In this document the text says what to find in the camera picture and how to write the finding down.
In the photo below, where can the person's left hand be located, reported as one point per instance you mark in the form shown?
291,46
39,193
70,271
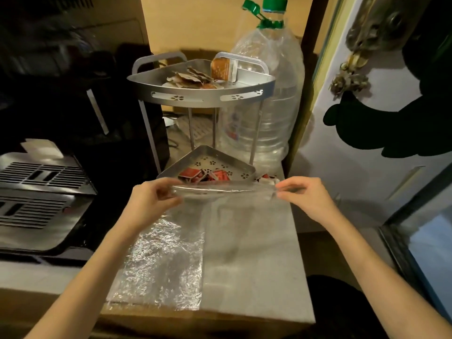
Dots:
150,202

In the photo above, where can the person's right hand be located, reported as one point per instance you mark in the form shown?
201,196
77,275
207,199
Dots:
310,199

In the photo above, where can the person's left thumb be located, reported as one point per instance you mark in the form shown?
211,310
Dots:
165,184

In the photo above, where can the person's right thumb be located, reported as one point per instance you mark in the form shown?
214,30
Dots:
295,182

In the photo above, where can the clear plastic bag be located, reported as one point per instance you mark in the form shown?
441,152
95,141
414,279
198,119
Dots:
169,264

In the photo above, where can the person's right forearm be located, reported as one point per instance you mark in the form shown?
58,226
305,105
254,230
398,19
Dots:
381,278

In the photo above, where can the person's left forearm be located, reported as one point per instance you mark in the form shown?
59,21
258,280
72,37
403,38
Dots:
95,275

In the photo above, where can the pile of red sauce packets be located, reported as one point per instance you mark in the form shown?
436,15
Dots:
208,175

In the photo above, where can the white printed paper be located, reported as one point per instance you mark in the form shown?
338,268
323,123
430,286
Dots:
197,128

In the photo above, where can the large clear water bottle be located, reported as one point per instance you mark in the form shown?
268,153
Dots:
272,102

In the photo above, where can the grey topped cardboard box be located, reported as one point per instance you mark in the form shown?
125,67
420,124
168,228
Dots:
257,271

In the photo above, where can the silver two-tier corner rack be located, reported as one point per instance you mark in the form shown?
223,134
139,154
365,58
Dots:
197,88

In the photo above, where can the pile of torn brown packets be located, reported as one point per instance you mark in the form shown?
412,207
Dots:
192,80

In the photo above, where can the silver slotted drip tray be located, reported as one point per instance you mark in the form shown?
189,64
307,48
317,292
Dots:
39,194

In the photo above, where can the orange sauce packet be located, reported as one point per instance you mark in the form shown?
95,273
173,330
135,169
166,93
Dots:
221,69

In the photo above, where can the white folded card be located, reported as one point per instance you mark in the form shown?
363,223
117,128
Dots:
42,148

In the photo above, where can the person's leg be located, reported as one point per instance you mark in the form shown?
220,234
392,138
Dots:
339,310

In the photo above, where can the black coffee machine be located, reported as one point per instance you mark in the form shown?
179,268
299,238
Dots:
63,84

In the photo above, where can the dark framed glass panel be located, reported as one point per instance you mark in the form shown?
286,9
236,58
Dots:
423,250

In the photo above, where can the brass door latch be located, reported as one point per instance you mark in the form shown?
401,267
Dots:
370,35

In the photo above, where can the brown cardboard panel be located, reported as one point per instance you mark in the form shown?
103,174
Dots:
197,21

